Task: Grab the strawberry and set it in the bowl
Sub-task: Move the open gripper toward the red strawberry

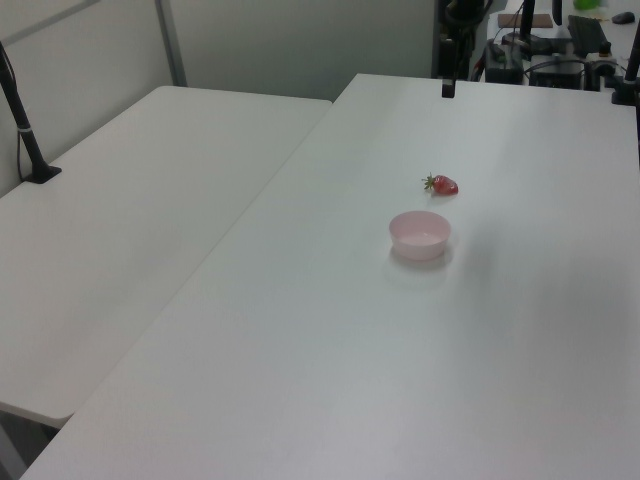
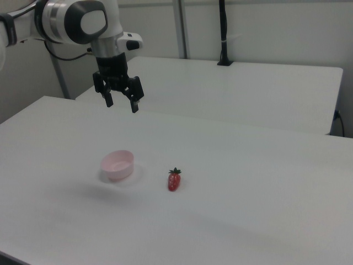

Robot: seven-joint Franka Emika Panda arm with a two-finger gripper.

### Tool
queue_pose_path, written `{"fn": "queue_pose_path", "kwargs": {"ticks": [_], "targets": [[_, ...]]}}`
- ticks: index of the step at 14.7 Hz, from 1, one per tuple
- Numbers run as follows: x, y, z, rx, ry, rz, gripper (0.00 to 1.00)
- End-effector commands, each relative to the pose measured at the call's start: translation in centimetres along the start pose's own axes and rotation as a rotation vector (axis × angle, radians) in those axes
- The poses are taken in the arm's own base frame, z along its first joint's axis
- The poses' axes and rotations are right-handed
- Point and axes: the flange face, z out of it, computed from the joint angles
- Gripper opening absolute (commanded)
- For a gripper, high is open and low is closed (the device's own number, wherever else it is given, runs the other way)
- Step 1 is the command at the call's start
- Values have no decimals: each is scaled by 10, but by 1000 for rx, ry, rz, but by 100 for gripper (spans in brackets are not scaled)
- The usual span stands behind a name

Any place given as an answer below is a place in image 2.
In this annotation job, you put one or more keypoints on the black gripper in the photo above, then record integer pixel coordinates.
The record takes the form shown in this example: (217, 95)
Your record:
(111, 69)

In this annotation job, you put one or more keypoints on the red toy strawberry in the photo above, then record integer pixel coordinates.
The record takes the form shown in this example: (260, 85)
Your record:
(173, 182)

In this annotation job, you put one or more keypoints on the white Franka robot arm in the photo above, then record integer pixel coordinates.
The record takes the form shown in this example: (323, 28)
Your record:
(91, 22)

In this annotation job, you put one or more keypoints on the pink plastic bowl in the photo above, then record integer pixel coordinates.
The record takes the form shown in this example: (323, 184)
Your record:
(121, 172)

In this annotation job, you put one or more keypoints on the white side table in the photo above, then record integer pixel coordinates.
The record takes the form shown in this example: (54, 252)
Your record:
(234, 91)

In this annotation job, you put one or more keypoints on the grey metal frame post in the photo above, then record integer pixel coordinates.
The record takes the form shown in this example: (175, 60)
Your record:
(62, 80)
(182, 27)

